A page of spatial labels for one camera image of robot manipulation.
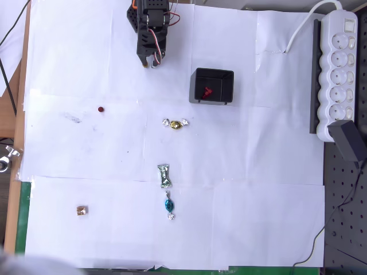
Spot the black square bin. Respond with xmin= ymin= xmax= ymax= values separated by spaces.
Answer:
xmin=188 ymin=67 xmax=235 ymax=105

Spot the gold wrapped candy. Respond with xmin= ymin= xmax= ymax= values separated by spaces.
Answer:
xmin=162 ymin=117 xmax=190 ymax=131

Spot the white paper sheet cover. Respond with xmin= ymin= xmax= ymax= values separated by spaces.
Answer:
xmin=21 ymin=0 xmax=326 ymax=270

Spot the green foil candy packet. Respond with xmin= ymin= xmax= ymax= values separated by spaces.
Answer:
xmin=157 ymin=164 xmax=173 ymax=189

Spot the blue wrapped candy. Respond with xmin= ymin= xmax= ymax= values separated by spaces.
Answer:
xmin=163 ymin=190 xmax=176 ymax=221

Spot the metal clamp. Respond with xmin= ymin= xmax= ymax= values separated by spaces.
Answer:
xmin=0 ymin=145 xmax=24 ymax=172

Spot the white power strip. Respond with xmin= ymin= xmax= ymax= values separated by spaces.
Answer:
xmin=316 ymin=10 xmax=359 ymax=143

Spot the green cutting mat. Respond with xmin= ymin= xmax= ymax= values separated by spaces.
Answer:
xmin=14 ymin=180 xmax=321 ymax=275

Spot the black power adapter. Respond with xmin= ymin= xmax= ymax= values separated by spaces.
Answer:
xmin=327 ymin=119 xmax=367 ymax=170

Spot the blurred grey object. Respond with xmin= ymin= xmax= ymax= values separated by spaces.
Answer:
xmin=0 ymin=246 xmax=84 ymax=275

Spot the black pegboard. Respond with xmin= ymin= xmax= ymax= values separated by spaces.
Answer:
xmin=323 ymin=8 xmax=367 ymax=275

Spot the grey laptop cable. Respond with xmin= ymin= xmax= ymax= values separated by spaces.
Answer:
xmin=0 ymin=0 xmax=32 ymax=48

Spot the black laptop cable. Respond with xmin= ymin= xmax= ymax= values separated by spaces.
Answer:
xmin=0 ymin=58 xmax=17 ymax=117

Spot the white power strip cable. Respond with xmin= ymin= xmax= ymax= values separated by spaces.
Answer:
xmin=284 ymin=0 xmax=345 ymax=54

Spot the black shelf rail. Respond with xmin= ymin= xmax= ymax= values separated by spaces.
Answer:
xmin=309 ymin=19 xmax=322 ymax=134

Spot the thin black adapter cable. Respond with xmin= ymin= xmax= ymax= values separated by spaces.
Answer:
xmin=289 ymin=167 xmax=365 ymax=275

